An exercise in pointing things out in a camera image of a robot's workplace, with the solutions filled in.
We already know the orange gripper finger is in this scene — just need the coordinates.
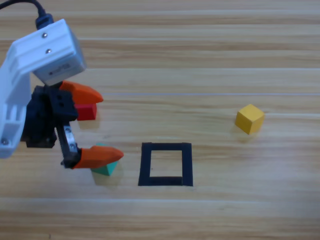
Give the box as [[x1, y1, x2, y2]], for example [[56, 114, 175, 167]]
[[59, 80, 104, 105], [61, 146, 125, 170]]

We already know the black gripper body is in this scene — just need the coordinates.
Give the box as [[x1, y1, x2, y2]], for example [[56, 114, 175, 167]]
[[21, 84, 79, 163]]

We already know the green wooden cube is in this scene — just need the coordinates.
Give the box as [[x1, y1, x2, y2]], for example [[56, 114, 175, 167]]
[[90, 142, 119, 177]]

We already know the red wooden cube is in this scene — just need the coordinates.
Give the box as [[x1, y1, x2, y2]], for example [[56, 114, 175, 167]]
[[74, 102, 98, 122]]

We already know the yellow wooden cube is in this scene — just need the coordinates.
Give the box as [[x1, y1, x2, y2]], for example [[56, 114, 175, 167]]
[[234, 103, 265, 136]]

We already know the black tape square outline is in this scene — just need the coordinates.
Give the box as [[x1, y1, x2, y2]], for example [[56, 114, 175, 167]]
[[137, 142, 194, 187]]

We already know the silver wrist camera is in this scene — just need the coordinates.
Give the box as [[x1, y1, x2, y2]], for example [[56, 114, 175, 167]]
[[32, 22, 88, 86]]

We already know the black camera cable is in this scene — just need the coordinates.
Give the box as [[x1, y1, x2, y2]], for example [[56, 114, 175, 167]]
[[0, 0, 55, 30]]

